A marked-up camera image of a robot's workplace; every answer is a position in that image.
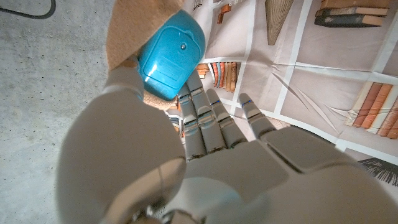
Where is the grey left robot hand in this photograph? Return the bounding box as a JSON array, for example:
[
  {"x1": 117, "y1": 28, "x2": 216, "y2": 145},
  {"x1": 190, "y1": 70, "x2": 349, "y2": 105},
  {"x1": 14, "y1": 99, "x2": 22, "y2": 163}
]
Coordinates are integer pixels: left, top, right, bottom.
[{"x1": 54, "y1": 60, "x2": 398, "y2": 224}]

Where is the blue plastic brush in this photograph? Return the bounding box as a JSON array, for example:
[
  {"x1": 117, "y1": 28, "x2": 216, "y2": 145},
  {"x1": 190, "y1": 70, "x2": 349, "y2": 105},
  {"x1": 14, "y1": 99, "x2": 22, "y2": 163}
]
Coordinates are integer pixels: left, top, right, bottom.
[{"x1": 137, "y1": 9, "x2": 206, "y2": 101}]

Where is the beige nylon stocking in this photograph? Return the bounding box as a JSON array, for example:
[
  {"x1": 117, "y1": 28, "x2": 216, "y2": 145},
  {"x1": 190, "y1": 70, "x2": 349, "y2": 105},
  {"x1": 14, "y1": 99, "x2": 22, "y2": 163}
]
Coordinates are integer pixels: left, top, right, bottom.
[{"x1": 105, "y1": 0, "x2": 186, "y2": 111}]

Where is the printed bookshelf backdrop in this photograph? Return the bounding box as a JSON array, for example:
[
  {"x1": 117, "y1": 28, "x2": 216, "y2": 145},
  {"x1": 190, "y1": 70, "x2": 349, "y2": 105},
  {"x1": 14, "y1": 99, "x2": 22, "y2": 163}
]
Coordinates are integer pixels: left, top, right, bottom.
[{"x1": 164, "y1": 0, "x2": 398, "y2": 203}]

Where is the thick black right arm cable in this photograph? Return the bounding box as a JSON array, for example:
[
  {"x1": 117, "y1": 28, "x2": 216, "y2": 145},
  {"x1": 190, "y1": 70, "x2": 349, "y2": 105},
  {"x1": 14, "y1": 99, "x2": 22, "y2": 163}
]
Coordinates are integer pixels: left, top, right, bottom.
[{"x1": 0, "y1": 0, "x2": 57, "y2": 20}]

